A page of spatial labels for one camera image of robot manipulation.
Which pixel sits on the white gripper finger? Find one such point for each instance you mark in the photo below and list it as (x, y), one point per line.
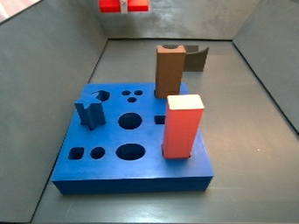
(123, 6)

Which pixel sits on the red square peg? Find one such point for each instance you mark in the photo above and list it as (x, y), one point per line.
(183, 117)

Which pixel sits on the brown notched peg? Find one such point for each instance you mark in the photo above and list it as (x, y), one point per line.
(168, 72)

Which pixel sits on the blue shape sorter block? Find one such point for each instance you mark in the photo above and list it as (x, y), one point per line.
(117, 157)

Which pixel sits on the blue star peg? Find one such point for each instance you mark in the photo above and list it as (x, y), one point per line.
(91, 112)

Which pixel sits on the red hexagon prism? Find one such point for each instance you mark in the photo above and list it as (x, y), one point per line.
(111, 6)

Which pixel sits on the black curved holder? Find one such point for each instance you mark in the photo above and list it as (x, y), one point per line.
(196, 59)

